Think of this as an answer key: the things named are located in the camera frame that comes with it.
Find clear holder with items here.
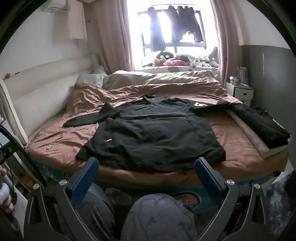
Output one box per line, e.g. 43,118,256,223
237,66,249,85

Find folded beige blanket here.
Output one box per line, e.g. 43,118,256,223
228,109,289,159

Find pink curtain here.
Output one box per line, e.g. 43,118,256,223
209,0,245,88
87,0,134,75

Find black plush toy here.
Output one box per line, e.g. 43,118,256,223
155,51,174,65

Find white padded headboard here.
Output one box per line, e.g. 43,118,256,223
0,54,100,144

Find white pillow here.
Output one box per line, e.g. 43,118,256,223
77,66,109,87

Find plush toys on windowsill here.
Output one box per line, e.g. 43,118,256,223
183,46,220,69

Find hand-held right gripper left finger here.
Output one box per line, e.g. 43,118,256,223
23,157,111,241

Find beige duvet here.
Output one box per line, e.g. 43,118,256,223
103,70,220,90

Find blue printed bed base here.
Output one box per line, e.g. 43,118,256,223
30,160,278,216

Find hanging dark clothes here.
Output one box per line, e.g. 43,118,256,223
137,9,206,56

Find folded black garment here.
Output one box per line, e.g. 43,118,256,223
193,101,291,149

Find brown bed sheet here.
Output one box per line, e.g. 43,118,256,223
25,77,289,186

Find white nightstand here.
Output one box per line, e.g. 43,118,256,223
225,81,253,106

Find white air conditioner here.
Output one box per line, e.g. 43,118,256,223
42,0,68,12

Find person's right leg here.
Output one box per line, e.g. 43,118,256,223
120,193,197,241

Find person's left leg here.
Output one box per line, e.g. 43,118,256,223
76,183,116,241

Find person's leg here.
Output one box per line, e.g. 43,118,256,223
120,193,197,241
76,183,116,241

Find hanging dark garment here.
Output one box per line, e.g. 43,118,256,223
168,5,206,44
148,7,166,52

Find hanging cream cloth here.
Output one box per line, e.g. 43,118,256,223
67,0,88,48

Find grey rug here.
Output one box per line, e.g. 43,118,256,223
264,171,296,223

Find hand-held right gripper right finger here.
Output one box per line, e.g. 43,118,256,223
195,157,275,241

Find black shirt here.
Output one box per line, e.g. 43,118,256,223
62,95,226,172

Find person's left hand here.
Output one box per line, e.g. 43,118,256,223
0,169,14,213

